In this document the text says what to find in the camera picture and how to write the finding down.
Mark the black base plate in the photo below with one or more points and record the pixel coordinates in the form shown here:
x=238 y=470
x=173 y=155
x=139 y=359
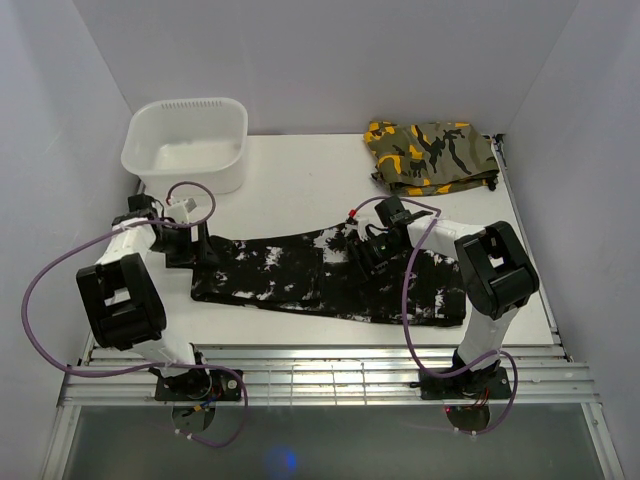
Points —
x=225 y=387
x=474 y=385

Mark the black white tie-dye trousers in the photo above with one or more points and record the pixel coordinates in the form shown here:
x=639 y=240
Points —
x=311 y=274

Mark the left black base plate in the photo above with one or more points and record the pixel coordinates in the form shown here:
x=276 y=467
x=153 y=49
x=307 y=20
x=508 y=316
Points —
x=225 y=387

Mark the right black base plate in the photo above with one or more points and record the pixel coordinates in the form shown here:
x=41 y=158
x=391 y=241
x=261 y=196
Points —
x=474 y=385

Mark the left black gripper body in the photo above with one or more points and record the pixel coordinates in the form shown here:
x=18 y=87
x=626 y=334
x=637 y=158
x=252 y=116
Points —
x=176 y=244

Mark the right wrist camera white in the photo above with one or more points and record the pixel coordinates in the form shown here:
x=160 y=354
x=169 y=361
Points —
x=361 y=224

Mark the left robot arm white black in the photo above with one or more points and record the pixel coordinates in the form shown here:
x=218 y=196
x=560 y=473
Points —
x=123 y=306

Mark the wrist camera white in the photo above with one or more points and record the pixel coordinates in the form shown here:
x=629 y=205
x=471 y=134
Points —
x=361 y=224
x=179 y=210

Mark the folded camouflage trousers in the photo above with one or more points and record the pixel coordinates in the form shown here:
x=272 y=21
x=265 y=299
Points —
x=430 y=159

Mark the white plastic basin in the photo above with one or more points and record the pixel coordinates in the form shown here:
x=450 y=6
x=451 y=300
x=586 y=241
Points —
x=203 y=140

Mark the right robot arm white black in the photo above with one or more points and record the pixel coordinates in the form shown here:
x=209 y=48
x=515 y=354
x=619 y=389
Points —
x=497 y=274

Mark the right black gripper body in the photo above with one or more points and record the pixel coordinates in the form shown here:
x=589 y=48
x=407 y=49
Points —
x=377 y=252

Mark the aluminium frame rail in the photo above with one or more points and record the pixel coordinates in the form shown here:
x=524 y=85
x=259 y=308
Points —
x=340 y=376

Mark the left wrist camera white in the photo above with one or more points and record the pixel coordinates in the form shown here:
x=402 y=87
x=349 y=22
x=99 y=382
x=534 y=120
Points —
x=179 y=210

